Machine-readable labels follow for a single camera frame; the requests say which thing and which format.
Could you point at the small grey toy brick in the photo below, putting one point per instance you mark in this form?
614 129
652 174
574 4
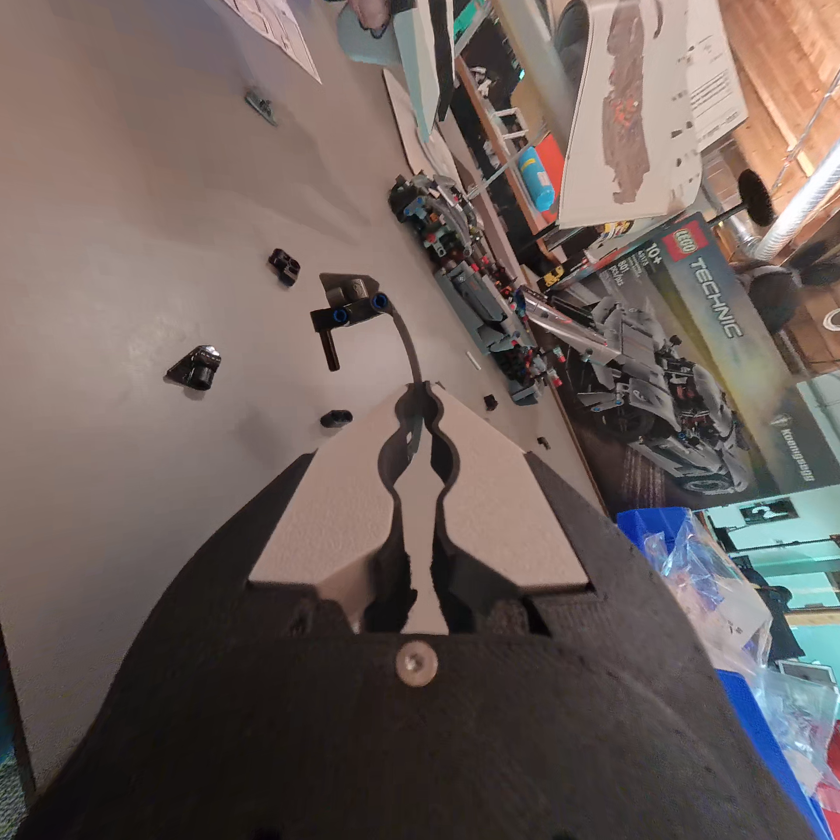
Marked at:
260 106

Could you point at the person's left hand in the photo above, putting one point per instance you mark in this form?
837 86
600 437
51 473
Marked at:
371 10

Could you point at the pale booklet stand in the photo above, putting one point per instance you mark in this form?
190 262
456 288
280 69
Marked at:
420 144

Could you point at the short black pole with disc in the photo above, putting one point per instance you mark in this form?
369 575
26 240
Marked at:
754 197

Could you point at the small toy brick beam subassembly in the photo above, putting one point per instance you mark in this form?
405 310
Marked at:
348 305

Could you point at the building instruction booklet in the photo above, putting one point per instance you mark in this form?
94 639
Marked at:
643 98

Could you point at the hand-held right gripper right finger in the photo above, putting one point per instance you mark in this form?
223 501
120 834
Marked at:
518 525

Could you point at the blue plastic bin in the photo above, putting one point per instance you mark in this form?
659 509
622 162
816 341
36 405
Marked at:
761 735

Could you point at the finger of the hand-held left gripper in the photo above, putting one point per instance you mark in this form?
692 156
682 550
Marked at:
420 65
446 59

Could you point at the grey toy brick car model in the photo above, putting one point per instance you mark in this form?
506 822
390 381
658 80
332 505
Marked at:
472 289

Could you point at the toy car set box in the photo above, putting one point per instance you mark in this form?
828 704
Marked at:
689 367

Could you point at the white sticker sheet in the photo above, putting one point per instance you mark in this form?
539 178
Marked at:
282 33

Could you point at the small white toy rod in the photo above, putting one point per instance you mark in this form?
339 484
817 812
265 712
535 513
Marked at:
474 361

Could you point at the silver spiral ventilation duct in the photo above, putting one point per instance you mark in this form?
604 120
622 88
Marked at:
800 203

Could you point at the orange box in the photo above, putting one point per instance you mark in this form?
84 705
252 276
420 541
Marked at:
554 154

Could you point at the blue bottle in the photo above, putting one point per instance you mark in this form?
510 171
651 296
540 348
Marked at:
537 180

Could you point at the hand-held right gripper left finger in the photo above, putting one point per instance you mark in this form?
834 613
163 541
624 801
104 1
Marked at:
321 525

